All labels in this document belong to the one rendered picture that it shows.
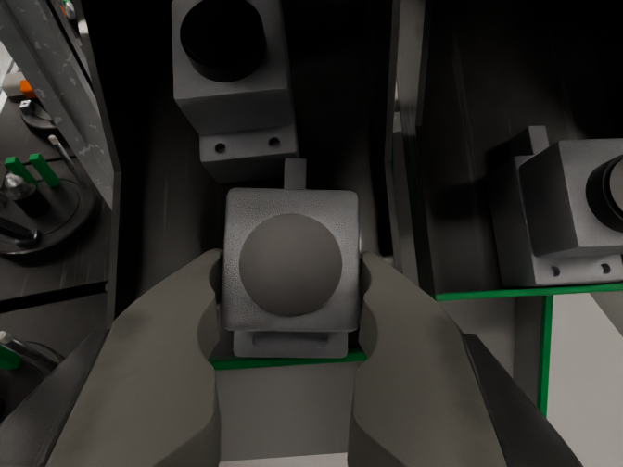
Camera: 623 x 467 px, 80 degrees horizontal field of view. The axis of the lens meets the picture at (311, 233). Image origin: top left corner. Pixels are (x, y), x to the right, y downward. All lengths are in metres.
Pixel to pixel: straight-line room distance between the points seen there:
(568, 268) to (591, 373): 0.45
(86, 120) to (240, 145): 0.08
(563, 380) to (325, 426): 0.36
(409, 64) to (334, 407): 0.27
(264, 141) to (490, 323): 0.28
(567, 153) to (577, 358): 0.49
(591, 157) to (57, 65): 0.22
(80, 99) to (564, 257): 0.23
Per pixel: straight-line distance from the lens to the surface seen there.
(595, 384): 0.65
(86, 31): 0.19
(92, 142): 0.23
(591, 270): 0.22
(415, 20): 0.22
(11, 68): 1.03
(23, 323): 0.54
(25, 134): 0.79
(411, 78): 0.22
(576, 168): 0.19
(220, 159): 0.17
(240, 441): 0.37
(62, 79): 0.21
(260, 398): 0.35
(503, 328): 0.39
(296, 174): 0.17
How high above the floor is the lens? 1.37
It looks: 53 degrees down
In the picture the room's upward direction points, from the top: 1 degrees clockwise
